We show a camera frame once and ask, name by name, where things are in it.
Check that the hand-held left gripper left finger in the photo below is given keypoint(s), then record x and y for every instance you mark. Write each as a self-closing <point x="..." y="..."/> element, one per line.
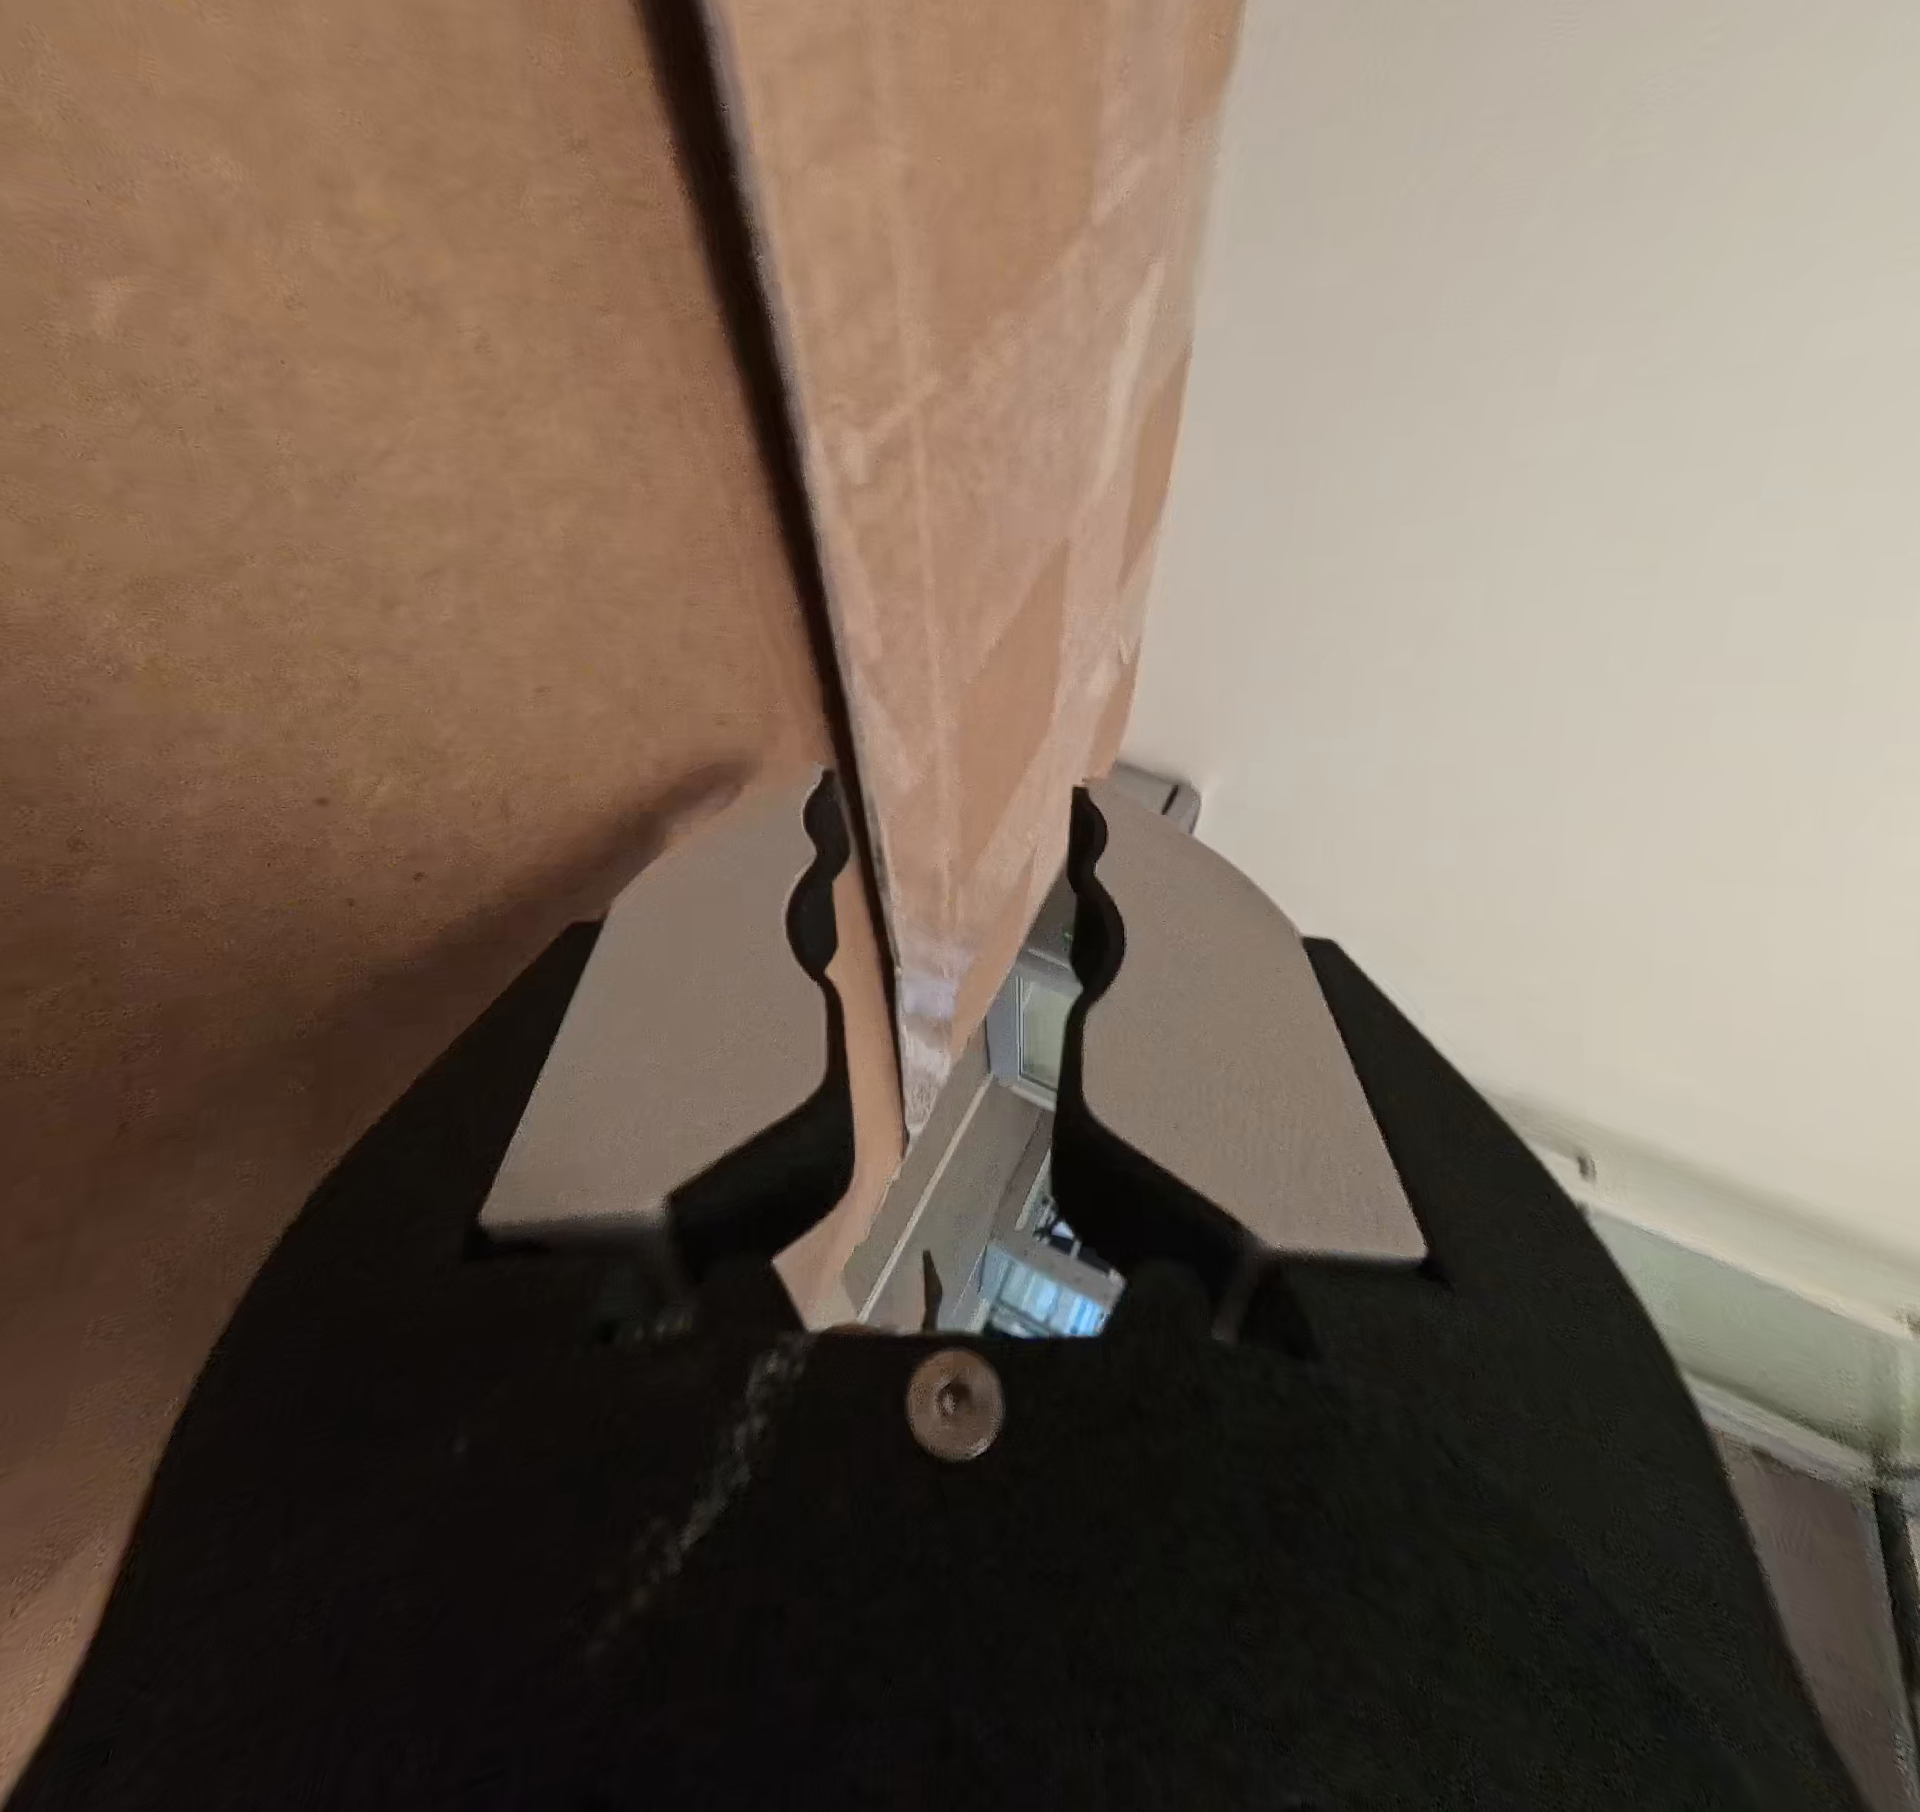
<point x="660" y="1063"/>

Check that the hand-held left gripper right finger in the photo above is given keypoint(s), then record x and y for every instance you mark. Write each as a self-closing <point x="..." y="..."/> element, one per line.
<point x="1230" y="1078"/>

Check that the large brown cardboard box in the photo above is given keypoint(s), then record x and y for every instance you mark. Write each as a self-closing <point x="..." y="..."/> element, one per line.
<point x="375" y="341"/>

